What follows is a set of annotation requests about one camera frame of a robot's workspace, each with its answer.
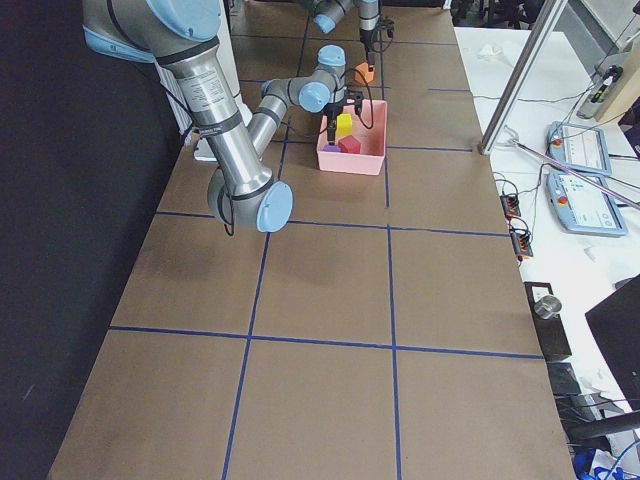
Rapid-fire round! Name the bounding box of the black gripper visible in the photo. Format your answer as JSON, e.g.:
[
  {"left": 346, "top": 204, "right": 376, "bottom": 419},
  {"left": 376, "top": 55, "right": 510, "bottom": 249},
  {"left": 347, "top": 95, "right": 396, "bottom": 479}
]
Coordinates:
[
  {"left": 322, "top": 89, "right": 364, "bottom": 145},
  {"left": 359, "top": 16, "right": 395, "bottom": 70}
]

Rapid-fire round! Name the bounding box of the yellow foam block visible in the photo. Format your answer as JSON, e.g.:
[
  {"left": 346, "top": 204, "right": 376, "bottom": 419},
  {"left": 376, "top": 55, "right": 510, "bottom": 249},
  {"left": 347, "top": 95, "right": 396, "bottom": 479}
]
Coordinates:
[{"left": 336, "top": 113, "right": 353, "bottom": 138}]

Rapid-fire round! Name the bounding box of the orange foam block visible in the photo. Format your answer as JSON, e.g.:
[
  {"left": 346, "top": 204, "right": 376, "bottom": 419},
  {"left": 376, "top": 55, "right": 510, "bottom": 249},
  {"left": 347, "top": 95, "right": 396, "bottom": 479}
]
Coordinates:
[{"left": 353, "top": 62, "right": 375, "bottom": 86}]

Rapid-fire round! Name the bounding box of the pink foam block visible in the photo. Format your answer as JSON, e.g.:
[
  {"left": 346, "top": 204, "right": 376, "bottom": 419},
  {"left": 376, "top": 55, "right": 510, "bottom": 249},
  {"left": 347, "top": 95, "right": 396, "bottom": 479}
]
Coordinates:
[{"left": 338, "top": 135, "right": 361, "bottom": 154}]

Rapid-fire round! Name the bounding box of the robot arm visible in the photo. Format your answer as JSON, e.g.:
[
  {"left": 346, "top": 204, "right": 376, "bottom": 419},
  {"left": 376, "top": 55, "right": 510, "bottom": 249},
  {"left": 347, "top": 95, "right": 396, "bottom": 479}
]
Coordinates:
[
  {"left": 297, "top": 0, "right": 395, "bottom": 72},
  {"left": 82, "top": 1, "right": 348, "bottom": 232}
]

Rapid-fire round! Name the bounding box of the pink plastic bin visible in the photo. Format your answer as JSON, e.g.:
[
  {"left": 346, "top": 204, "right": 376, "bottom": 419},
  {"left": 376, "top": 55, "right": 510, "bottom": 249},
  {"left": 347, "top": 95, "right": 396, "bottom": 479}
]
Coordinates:
[{"left": 316, "top": 100, "right": 387, "bottom": 175}]

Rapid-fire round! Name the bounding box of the upper teach pendant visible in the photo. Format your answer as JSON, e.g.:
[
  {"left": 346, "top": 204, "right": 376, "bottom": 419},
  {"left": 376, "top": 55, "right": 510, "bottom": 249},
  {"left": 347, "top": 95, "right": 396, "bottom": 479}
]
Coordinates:
[{"left": 547, "top": 122, "right": 612, "bottom": 176}]

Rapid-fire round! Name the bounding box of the teach pendant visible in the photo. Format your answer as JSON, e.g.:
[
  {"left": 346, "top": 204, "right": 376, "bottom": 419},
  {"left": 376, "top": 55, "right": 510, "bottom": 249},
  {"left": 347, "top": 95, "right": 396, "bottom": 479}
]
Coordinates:
[
  {"left": 547, "top": 122, "right": 612, "bottom": 176},
  {"left": 546, "top": 171, "right": 628, "bottom": 237}
]

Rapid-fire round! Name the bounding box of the lower teach pendant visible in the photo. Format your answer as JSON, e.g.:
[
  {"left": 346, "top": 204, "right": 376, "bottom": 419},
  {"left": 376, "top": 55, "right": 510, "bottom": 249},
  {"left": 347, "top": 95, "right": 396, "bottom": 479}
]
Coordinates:
[{"left": 546, "top": 171, "right": 628, "bottom": 237}]

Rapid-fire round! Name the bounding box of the metal cup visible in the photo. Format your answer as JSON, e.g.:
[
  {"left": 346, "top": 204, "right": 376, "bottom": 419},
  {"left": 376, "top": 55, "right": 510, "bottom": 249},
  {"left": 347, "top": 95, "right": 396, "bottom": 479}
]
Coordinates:
[{"left": 533, "top": 295, "right": 562, "bottom": 320}]

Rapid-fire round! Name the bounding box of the black box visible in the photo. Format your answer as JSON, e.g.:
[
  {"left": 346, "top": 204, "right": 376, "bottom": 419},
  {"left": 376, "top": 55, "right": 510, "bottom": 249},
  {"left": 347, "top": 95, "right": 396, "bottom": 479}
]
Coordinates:
[{"left": 524, "top": 281, "right": 572, "bottom": 362}]

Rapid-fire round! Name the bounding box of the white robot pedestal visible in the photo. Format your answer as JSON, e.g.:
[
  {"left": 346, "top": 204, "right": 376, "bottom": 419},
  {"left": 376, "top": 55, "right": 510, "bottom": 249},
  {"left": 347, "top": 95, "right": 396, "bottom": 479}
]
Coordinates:
[{"left": 148, "top": 1, "right": 251, "bottom": 162}]

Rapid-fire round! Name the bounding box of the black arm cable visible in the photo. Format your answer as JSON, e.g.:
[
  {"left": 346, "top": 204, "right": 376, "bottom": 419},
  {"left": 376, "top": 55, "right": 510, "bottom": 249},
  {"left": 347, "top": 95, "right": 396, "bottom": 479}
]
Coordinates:
[{"left": 164, "top": 69, "right": 374, "bottom": 238}]

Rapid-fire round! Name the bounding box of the aluminium frame post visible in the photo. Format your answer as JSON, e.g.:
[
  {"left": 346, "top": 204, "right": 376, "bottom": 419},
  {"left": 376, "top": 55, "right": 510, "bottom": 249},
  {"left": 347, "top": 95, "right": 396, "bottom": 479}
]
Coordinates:
[{"left": 478, "top": 0, "right": 568, "bottom": 155}]

